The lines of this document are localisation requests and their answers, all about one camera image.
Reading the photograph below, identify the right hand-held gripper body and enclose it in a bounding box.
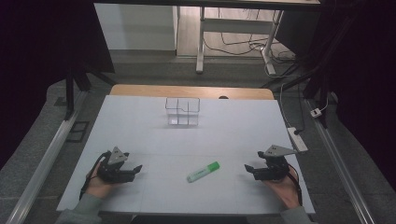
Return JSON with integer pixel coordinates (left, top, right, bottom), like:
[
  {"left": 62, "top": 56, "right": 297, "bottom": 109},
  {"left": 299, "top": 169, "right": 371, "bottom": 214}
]
[{"left": 253, "top": 144, "right": 298, "bottom": 182}]

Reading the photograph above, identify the black rectangular frame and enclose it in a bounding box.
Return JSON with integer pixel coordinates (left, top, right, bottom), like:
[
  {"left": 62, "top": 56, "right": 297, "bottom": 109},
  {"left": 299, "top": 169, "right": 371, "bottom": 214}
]
[{"left": 65, "top": 120, "right": 91, "bottom": 144}]

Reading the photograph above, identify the white cover board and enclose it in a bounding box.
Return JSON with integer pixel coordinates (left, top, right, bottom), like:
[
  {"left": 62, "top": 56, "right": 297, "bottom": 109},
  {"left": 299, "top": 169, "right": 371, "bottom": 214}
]
[{"left": 56, "top": 94, "right": 316, "bottom": 217}]

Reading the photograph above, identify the person's left hand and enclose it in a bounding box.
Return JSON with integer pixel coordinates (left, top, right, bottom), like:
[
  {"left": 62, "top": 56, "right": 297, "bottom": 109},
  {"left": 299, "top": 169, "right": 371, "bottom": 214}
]
[{"left": 85, "top": 161, "right": 118, "bottom": 200}]

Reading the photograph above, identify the aluminium rail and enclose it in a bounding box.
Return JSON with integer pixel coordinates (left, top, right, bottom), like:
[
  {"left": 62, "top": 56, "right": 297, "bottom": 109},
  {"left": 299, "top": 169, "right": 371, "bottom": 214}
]
[
  {"left": 305, "top": 98, "right": 376, "bottom": 224},
  {"left": 5, "top": 90, "right": 89, "bottom": 224}
]

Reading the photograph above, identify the person's right hand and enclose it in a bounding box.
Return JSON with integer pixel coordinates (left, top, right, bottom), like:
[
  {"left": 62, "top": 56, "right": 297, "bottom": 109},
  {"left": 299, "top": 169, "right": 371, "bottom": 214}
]
[{"left": 263, "top": 169, "right": 302, "bottom": 210}]

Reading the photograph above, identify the clear acrylic organizer box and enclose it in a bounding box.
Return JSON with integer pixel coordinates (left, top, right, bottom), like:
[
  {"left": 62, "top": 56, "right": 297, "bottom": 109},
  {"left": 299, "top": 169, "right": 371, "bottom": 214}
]
[{"left": 164, "top": 96, "right": 201, "bottom": 127}]

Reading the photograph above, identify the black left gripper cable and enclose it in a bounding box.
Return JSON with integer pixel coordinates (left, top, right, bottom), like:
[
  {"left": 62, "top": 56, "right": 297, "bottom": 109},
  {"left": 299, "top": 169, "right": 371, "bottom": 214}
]
[{"left": 78, "top": 151, "right": 112, "bottom": 201}]

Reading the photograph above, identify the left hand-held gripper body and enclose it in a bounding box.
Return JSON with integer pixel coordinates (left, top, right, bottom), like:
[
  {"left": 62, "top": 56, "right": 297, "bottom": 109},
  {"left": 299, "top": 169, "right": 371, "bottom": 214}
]
[{"left": 97, "top": 146, "right": 136, "bottom": 184}]

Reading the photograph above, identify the black plug cable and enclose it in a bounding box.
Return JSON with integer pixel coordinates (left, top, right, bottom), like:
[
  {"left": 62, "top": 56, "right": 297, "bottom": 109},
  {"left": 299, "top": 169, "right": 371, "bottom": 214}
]
[{"left": 292, "top": 83, "right": 306, "bottom": 136}]

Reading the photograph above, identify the dark curtain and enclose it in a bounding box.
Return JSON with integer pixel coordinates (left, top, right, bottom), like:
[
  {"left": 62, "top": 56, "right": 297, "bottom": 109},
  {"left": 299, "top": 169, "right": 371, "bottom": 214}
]
[
  {"left": 0, "top": 0, "right": 116, "bottom": 171},
  {"left": 275, "top": 0, "right": 396, "bottom": 190}
]

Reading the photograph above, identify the white metal desk frame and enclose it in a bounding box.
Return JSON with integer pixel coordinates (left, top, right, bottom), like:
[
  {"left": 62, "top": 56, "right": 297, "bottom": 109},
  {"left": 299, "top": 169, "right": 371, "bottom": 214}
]
[{"left": 195, "top": 6, "right": 285, "bottom": 77}]

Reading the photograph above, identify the green highlighter pen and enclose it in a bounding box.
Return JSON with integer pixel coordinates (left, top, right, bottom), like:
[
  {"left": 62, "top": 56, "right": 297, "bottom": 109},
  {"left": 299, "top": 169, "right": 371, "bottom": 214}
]
[{"left": 186, "top": 161, "right": 221, "bottom": 184}]

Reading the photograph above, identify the black floor cable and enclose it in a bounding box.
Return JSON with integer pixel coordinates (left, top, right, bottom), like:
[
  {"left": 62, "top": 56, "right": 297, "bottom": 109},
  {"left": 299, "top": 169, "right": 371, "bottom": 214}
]
[{"left": 203, "top": 7, "right": 295, "bottom": 64}]

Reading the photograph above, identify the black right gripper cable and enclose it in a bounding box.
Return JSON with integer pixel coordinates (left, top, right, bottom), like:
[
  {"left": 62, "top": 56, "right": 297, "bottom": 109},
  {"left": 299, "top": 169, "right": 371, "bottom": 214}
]
[{"left": 287, "top": 163, "right": 304, "bottom": 207}]

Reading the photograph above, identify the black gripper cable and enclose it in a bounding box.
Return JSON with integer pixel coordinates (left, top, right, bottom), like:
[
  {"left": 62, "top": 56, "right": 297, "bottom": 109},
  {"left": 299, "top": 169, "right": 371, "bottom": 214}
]
[
  {"left": 287, "top": 163, "right": 304, "bottom": 207},
  {"left": 78, "top": 151, "right": 112, "bottom": 201}
]

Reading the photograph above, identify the white cable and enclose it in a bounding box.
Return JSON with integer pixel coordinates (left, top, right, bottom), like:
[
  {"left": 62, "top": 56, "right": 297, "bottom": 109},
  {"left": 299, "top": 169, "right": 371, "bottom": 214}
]
[{"left": 263, "top": 62, "right": 297, "bottom": 129}]

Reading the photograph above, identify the black stand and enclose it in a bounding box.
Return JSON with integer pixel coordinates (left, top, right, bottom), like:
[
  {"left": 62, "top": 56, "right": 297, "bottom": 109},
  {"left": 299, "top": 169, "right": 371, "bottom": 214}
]
[
  {"left": 261, "top": 36, "right": 335, "bottom": 129},
  {"left": 63, "top": 61, "right": 117, "bottom": 121}
]

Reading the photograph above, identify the white cabinet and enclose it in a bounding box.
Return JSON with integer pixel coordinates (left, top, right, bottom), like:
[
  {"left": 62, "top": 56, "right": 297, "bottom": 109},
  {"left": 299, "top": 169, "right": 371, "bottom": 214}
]
[{"left": 93, "top": 3, "right": 179, "bottom": 51}]

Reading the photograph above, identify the white power strip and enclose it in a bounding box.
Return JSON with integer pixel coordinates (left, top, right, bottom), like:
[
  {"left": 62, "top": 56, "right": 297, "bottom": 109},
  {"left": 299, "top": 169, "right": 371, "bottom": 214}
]
[{"left": 286, "top": 126, "right": 309, "bottom": 154}]

